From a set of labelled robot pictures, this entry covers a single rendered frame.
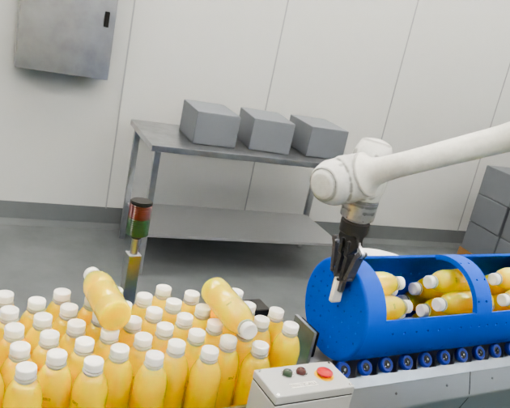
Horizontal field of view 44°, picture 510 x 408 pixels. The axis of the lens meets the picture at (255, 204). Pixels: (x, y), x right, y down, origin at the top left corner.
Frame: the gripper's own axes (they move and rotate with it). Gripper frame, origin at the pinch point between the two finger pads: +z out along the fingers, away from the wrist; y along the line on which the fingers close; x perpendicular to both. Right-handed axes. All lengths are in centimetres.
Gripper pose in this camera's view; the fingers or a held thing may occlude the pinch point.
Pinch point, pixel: (337, 289)
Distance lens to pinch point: 172.6
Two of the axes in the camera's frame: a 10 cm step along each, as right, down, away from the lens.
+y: 4.6, 3.5, -8.2
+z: -2.0, 9.4, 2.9
